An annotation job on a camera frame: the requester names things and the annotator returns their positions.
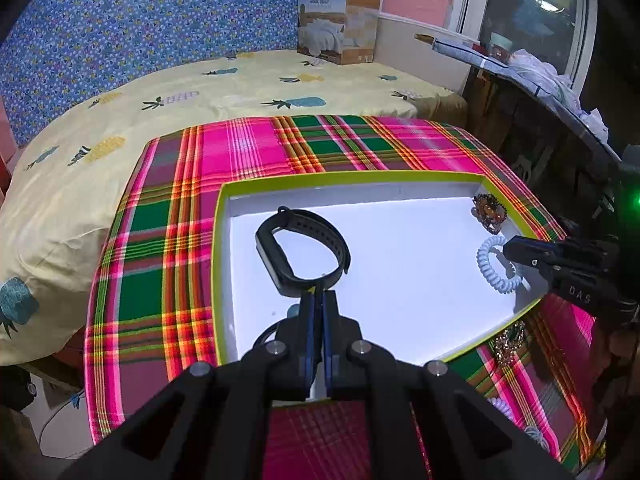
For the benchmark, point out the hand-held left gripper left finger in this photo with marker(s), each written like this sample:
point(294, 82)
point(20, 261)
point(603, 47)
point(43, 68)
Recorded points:
point(307, 320)

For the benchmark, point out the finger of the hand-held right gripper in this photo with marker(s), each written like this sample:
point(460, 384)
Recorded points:
point(545, 265)
point(575, 249)

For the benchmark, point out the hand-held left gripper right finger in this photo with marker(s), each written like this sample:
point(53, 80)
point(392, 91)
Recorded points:
point(329, 320)

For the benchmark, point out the black wristband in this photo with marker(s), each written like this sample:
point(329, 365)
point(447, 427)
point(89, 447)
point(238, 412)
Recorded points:
point(272, 260)

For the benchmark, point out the yellow-green shallow box tray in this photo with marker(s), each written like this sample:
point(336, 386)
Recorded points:
point(400, 270)

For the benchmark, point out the person's right forearm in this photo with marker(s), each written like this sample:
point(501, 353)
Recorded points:
point(622, 360)

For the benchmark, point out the pink plaid cloth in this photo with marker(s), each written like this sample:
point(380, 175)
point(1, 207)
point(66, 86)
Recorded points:
point(165, 260)

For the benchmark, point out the white clothes pile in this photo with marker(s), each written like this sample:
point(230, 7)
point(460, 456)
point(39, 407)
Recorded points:
point(545, 75)

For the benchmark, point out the blue-edged ironing board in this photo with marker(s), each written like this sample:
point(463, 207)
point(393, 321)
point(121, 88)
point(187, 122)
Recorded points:
point(480, 60)

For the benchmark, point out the white teal cup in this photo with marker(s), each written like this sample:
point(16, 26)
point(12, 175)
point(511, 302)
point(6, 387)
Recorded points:
point(500, 42)

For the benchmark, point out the window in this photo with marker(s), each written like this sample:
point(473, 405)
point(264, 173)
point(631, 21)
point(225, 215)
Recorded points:
point(525, 5)

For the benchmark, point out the yellow pineapple print bedsheet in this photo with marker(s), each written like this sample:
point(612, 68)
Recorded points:
point(75, 210)

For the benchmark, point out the cardboard quilt package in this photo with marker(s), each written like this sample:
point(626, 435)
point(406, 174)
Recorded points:
point(345, 25)

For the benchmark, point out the blue floral headboard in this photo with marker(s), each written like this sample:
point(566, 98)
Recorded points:
point(150, 10)

